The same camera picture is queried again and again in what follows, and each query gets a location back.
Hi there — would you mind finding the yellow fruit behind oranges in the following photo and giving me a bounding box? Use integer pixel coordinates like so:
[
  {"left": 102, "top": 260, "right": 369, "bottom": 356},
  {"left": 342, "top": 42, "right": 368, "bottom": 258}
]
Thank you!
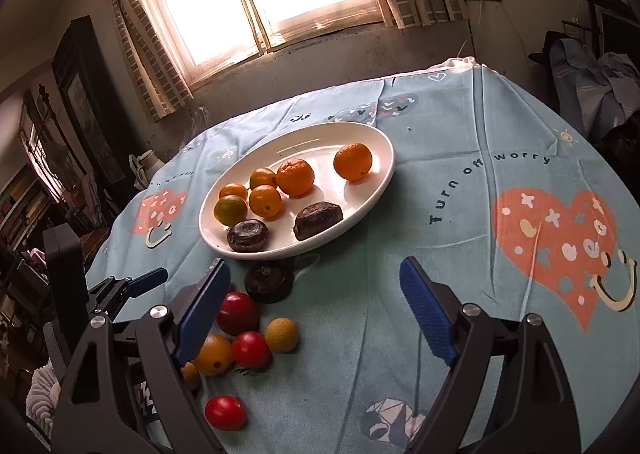
[{"left": 264, "top": 317, "right": 299, "bottom": 353}]

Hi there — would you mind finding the pile of grey clothes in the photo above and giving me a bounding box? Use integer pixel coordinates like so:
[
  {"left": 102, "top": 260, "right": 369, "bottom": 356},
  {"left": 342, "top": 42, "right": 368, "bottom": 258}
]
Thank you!
[{"left": 529, "top": 31, "right": 639, "bottom": 142}]

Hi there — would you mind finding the smooth orange with stem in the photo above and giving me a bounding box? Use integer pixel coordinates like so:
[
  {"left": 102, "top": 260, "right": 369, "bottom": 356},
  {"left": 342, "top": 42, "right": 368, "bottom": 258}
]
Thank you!
[{"left": 333, "top": 143, "right": 372, "bottom": 182}]

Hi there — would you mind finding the dark framed picture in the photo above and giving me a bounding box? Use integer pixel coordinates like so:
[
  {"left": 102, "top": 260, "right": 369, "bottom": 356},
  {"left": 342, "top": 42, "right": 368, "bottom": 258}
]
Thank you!
[{"left": 52, "top": 16, "right": 130, "bottom": 185}]

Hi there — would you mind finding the white kettle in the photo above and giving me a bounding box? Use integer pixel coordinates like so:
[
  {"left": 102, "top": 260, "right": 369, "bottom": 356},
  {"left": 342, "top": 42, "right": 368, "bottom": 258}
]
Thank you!
[{"left": 129, "top": 149, "right": 164, "bottom": 191}]

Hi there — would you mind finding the dark purple passion fruit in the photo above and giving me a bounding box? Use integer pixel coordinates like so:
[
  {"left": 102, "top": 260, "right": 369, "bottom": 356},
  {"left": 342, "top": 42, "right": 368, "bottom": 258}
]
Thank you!
[{"left": 227, "top": 219, "right": 269, "bottom": 252}]

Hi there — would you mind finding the small yellow-green fruit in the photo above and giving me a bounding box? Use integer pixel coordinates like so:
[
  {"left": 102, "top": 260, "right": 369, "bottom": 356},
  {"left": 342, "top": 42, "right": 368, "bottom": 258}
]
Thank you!
[{"left": 181, "top": 362, "right": 201, "bottom": 391}]

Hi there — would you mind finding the large dark red plum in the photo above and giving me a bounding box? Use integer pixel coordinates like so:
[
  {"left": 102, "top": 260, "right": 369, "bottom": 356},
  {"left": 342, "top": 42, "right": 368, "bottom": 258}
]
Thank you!
[{"left": 216, "top": 291, "right": 259, "bottom": 336}]

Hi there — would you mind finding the yellow-orange round fruit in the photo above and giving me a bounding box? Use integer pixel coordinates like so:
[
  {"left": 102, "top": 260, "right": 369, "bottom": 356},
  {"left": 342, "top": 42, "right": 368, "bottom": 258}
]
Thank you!
[{"left": 192, "top": 333, "right": 233, "bottom": 376}]

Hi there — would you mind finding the small rough tangerine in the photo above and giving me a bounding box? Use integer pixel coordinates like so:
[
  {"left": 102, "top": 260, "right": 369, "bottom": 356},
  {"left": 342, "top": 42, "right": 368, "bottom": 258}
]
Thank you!
[{"left": 218, "top": 183, "right": 248, "bottom": 201}]

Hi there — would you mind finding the white striped sleeve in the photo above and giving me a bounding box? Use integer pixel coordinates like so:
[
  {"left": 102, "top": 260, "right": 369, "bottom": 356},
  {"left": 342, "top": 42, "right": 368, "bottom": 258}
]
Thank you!
[{"left": 26, "top": 362, "right": 61, "bottom": 439}]

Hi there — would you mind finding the large rough tangerine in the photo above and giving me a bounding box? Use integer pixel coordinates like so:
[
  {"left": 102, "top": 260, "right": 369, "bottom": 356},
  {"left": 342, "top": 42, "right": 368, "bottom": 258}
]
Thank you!
[{"left": 277, "top": 158, "right": 314, "bottom": 198}]

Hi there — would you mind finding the green-orange small fruit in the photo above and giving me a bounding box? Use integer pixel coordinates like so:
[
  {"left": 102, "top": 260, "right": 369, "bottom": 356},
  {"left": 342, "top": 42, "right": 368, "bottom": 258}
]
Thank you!
[{"left": 213, "top": 195, "right": 248, "bottom": 226}]

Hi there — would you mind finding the small orange kumquat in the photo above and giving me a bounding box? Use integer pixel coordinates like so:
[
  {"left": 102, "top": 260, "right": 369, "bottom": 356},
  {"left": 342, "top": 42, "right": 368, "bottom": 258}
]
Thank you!
[{"left": 250, "top": 168, "right": 278, "bottom": 189}]

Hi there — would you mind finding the white oval plate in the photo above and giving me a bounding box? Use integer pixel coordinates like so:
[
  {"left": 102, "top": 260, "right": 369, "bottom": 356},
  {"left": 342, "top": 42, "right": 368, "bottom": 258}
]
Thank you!
[{"left": 198, "top": 122, "right": 395, "bottom": 260}]

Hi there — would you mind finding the light blue printed tablecloth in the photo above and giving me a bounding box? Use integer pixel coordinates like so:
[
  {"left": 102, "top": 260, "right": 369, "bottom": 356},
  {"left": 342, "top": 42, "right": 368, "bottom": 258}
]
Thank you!
[{"left": 87, "top": 64, "right": 639, "bottom": 453}]

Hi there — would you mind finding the red plum middle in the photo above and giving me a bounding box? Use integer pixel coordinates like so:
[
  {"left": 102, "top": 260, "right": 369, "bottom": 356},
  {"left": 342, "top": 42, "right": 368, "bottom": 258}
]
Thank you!
[{"left": 231, "top": 330, "right": 271, "bottom": 370}]

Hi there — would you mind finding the red plum front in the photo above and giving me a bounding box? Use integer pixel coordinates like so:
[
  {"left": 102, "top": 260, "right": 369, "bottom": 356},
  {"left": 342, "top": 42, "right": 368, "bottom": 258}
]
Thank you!
[{"left": 204, "top": 396, "right": 247, "bottom": 431}]

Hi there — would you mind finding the left checkered curtain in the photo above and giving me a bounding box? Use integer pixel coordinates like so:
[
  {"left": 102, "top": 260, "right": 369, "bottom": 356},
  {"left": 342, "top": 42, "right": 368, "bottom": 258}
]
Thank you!
[{"left": 108, "top": 0, "right": 193, "bottom": 123}]

